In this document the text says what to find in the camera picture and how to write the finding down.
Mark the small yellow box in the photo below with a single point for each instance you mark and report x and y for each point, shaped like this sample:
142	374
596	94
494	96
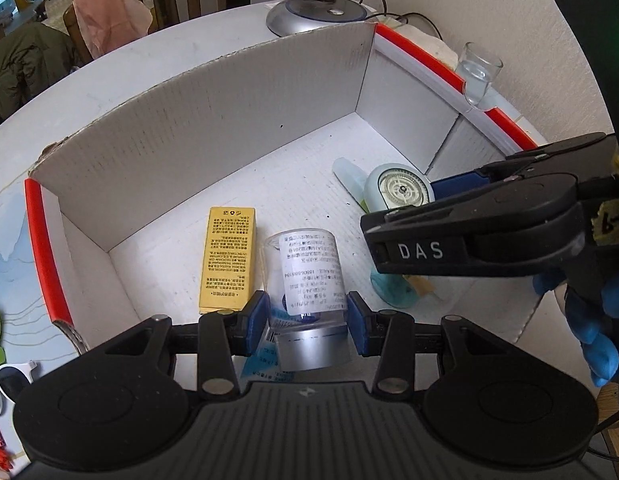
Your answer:
227	260

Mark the dark green jacket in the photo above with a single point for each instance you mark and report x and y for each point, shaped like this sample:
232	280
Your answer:
29	60

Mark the pink cloth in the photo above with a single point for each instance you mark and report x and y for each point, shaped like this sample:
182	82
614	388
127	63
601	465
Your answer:
109	10

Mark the clear jar silver lid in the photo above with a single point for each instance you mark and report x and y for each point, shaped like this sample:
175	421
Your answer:
309	270

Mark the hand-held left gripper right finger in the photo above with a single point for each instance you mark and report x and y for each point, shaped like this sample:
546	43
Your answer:
360	325

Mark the pale green correction tape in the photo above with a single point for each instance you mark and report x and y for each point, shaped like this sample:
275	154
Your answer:
397	187

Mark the blue white tube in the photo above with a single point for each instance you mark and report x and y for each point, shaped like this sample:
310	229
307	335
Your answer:
267	367

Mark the person's right hand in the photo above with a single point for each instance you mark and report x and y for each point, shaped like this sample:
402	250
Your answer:
597	350

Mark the white sunglasses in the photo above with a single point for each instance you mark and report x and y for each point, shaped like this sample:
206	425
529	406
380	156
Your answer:
11	377

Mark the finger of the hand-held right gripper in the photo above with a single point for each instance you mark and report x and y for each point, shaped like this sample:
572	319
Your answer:
454	185
564	146

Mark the small teal plastic item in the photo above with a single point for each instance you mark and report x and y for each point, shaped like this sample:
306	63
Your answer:
394	292

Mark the small clear glass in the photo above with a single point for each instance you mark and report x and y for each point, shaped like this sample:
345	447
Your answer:
477	75

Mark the green white glue stick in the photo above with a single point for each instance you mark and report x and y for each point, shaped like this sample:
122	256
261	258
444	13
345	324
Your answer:
349	175

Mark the red cardboard box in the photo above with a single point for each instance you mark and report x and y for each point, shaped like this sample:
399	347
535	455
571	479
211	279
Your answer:
214	110

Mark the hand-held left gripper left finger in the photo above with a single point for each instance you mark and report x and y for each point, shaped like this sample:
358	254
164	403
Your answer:
257	325

